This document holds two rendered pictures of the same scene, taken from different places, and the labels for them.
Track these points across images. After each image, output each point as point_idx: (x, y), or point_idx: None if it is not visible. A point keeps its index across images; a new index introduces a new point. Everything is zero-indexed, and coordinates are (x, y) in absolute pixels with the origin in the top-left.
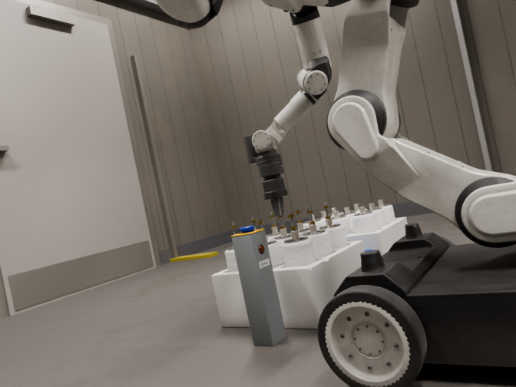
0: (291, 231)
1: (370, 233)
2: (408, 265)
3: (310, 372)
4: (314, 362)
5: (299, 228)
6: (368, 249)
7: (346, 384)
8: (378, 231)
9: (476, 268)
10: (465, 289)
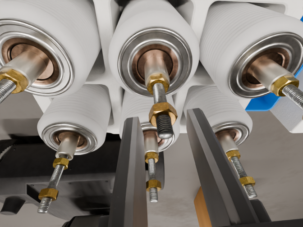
0: (57, 154)
1: (299, 123)
2: (57, 195)
3: (8, 112)
4: (22, 108)
5: (260, 72)
6: (286, 99)
7: (14, 133)
8: (298, 132)
9: (77, 201)
10: (38, 203)
